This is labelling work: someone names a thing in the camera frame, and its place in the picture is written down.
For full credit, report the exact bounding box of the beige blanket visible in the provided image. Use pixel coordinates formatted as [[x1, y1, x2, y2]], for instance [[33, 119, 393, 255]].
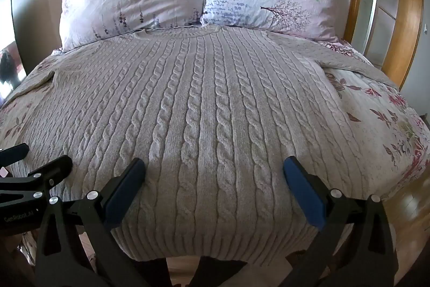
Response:
[[0, 25, 400, 269]]

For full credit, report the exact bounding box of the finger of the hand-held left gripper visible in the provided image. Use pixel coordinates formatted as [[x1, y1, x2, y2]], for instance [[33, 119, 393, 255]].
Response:
[[0, 143, 30, 170], [0, 155, 74, 204]]

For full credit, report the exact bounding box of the dark-edged flat panel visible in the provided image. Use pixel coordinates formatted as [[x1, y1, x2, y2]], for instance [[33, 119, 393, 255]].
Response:
[[0, 0, 29, 106]]

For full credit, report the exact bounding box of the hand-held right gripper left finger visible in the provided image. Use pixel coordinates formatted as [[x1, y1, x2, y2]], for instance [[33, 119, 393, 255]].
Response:
[[34, 157, 150, 287]]

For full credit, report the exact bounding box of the wooden headboard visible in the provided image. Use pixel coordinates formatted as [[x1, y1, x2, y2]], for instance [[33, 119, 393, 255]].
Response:
[[316, 0, 424, 89]]

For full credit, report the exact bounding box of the red floral bed sheet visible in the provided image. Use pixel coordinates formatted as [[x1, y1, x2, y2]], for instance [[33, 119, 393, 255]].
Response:
[[0, 38, 430, 277]]

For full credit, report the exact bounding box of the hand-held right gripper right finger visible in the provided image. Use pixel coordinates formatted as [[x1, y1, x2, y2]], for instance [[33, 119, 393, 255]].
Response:
[[280, 156, 400, 287]]

